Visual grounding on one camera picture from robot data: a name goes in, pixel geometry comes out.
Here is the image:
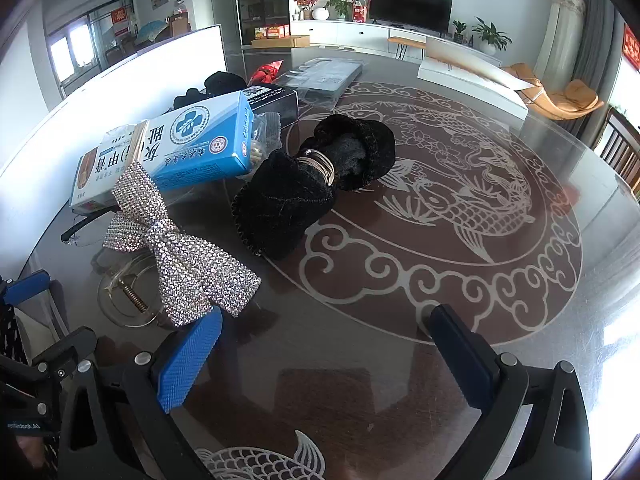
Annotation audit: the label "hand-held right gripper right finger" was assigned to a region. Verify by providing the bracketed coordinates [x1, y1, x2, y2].
[429, 304, 593, 480]

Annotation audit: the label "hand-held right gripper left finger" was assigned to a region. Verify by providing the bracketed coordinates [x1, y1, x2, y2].
[56, 306, 224, 480]

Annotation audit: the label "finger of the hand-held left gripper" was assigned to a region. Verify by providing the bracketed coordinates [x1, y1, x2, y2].
[31, 326, 98, 381]
[0, 269, 53, 308]

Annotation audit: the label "rhinestone bow hair clip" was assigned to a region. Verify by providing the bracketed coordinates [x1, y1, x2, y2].
[102, 162, 262, 328]

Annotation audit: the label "black velvet bow hair tie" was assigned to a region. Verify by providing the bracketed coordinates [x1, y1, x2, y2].
[231, 114, 397, 261]

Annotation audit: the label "large white box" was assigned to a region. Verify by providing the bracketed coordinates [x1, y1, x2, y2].
[0, 24, 226, 281]

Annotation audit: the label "blue and white medicine box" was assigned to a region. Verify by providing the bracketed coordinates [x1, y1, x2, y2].
[69, 89, 256, 216]

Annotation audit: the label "black printed box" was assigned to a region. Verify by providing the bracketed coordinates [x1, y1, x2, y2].
[241, 85, 300, 126]

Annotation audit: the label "red snack packet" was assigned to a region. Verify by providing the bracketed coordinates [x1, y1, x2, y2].
[248, 60, 285, 86]

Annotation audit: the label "person's left hand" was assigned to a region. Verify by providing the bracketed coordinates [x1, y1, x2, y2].
[16, 434, 47, 479]

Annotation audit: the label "rimless glasses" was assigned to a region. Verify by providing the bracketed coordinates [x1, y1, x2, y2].
[61, 200, 151, 248]

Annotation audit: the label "clear hair claw clip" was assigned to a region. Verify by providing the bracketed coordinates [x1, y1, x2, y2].
[96, 255, 173, 331]

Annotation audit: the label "small clear bag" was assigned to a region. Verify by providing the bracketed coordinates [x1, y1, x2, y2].
[248, 111, 282, 165]

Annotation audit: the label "wooden chair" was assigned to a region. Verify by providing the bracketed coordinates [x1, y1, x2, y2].
[592, 105, 640, 196]

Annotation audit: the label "black fuzzy bow hair clip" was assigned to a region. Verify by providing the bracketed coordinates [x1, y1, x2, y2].
[172, 71, 248, 111]

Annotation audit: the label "flat white box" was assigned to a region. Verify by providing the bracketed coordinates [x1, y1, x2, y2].
[417, 39, 529, 121]

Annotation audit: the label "orange lounge chair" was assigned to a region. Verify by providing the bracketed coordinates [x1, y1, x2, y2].
[502, 62, 605, 121]

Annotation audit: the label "clear plastic packet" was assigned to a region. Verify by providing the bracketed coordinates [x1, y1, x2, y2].
[274, 58, 365, 111]

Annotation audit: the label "wooden bench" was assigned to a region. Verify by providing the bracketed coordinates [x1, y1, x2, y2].
[387, 35, 428, 58]

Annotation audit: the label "large plant in white pot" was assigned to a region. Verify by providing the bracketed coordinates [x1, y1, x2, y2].
[471, 16, 513, 56]

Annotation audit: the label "cardboard box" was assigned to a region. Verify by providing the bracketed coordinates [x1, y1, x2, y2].
[251, 35, 311, 49]

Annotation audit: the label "grey curtain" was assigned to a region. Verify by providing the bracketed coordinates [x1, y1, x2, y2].
[570, 0, 621, 141]

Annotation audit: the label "white curtain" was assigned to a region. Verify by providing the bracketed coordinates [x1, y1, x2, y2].
[532, 0, 587, 91]

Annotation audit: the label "white television cabinet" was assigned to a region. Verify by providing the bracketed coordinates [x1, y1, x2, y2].
[290, 20, 501, 61]

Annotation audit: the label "black television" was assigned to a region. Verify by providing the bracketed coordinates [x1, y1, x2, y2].
[369, 0, 454, 28]

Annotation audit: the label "dark glass display cabinet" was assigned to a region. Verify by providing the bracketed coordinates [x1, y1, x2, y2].
[234, 0, 291, 47]

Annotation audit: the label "red flowers in white vase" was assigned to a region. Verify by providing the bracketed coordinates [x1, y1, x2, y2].
[293, 0, 329, 21]

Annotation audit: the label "green potted plant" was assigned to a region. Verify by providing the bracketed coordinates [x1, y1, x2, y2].
[325, 0, 356, 21]

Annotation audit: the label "red wall hanging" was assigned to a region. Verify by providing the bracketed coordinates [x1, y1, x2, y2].
[622, 24, 640, 71]

